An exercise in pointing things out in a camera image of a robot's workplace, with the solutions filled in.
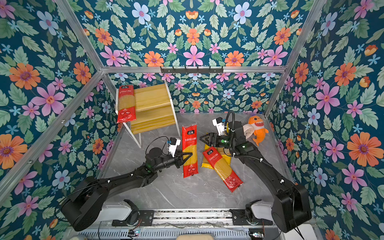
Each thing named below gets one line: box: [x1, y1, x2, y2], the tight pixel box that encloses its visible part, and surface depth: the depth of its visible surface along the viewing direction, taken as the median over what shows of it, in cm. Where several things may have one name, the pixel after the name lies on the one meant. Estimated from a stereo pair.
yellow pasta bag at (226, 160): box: [214, 154, 232, 166], surface depth 92 cm
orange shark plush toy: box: [248, 115, 269, 147], surface depth 105 cm
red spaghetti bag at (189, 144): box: [182, 124, 199, 179], surface depth 77 cm
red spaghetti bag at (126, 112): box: [116, 85, 137, 123], surface depth 78 cm
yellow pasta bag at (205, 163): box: [201, 144, 214, 169], surface depth 92 cm
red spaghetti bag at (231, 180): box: [202, 146, 244, 193], surface depth 89 cm
